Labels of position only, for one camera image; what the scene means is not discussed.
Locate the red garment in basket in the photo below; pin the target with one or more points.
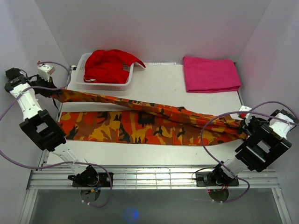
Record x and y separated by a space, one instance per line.
106 66

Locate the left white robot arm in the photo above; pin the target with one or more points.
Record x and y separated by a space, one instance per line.
40 127

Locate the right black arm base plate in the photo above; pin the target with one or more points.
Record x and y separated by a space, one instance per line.
208 179

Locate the white plastic basket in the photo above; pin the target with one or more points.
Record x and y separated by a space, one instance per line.
79 78

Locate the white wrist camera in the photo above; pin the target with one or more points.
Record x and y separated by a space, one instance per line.
45 71
244 112

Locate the pink folded trousers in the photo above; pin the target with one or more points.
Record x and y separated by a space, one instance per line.
210 75

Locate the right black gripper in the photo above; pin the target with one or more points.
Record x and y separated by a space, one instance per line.
246 127

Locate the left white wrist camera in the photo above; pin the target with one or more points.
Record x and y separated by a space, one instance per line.
45 71

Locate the orange camouflage trousers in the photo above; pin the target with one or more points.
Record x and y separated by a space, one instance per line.
144 123

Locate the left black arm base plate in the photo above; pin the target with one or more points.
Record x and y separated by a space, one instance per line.
92 181

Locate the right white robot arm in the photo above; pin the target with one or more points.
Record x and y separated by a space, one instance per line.
266 142

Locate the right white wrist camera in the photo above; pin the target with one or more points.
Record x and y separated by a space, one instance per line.
244 112

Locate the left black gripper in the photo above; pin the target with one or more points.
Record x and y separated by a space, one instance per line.
45 82

